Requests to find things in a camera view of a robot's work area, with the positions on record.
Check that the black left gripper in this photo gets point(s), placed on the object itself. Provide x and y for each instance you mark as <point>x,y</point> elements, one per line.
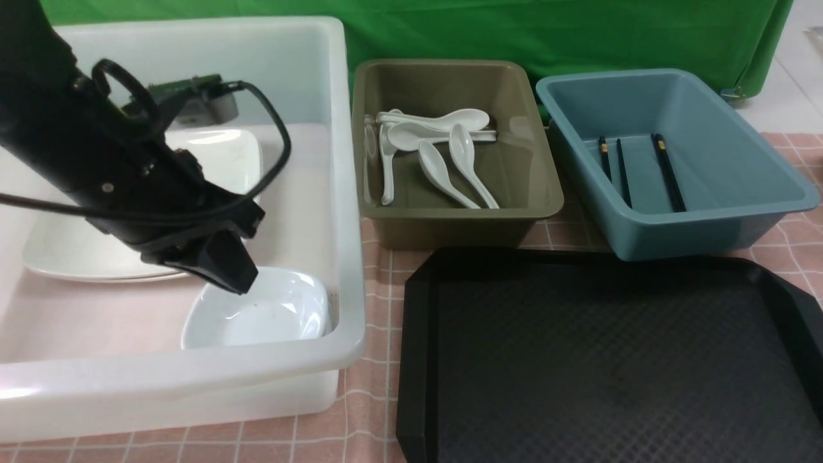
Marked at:
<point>159,203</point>

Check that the olive brown plastic bin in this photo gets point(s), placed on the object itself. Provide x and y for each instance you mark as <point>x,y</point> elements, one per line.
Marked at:
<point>518,168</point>

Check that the white spoon right diagonal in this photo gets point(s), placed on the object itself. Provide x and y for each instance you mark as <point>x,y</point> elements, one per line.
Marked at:
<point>462,151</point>

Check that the white square plate in tub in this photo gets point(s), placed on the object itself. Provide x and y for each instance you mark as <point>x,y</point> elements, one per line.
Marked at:
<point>69,248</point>

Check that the pink checkered tablecloth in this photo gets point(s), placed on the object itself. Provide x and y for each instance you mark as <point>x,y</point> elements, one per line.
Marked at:
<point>359,425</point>

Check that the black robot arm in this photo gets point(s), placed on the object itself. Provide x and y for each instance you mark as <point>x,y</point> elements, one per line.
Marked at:
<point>101,141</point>

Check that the blue plastic bin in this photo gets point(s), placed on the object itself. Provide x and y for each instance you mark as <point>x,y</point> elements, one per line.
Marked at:
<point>735,185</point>

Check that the white spoon from bowl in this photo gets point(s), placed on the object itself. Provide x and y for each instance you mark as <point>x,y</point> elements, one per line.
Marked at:
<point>435,169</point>

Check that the white square plate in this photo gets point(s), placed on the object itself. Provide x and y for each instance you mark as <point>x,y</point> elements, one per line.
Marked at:
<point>230,158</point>
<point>69,248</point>

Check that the white spoon left vertical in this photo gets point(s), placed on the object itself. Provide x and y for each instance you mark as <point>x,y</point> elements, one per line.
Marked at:
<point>386,167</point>

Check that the black serving tray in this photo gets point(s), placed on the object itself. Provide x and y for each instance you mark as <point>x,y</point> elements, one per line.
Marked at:
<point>549,356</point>

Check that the large white plastic tub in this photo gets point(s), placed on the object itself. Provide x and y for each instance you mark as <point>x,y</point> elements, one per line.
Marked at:
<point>81,359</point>

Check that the white bowl in tub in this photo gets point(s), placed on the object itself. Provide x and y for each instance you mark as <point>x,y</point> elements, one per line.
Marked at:
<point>282,305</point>

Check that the green backdrop cloth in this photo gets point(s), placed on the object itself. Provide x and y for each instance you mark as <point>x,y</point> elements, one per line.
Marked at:
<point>727,44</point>

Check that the black chopstick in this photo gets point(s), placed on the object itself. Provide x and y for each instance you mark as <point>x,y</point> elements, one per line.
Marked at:
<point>604,157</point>
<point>624,184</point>
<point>668,174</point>

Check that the white spoon top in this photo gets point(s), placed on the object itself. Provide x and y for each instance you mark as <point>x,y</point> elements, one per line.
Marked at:
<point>471,119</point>

